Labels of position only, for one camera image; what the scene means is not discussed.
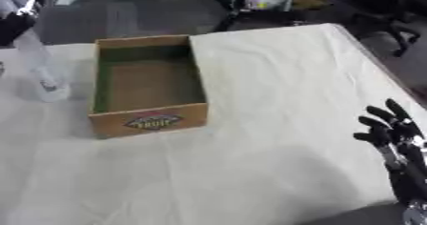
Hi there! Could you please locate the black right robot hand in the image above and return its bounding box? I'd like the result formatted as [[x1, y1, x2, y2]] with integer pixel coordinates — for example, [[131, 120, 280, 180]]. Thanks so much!
[[352, 98, 427, 206]]

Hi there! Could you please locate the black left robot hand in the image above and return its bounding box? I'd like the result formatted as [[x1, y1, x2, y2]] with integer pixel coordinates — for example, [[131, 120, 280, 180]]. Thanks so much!
[[0, 0, 42, 48]]

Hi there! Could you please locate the tan cardboard box green inside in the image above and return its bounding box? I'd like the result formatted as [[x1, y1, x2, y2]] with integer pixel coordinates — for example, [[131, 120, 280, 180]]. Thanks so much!
[[87, 33, 211, 140]]

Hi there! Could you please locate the black office chair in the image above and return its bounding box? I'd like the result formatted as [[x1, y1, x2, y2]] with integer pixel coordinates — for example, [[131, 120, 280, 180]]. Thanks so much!
[[332, 0, 427, 58]]

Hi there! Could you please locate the black tripod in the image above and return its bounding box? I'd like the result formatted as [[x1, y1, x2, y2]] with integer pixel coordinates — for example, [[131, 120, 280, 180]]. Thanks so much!
[[200, 0, 254, 32]]

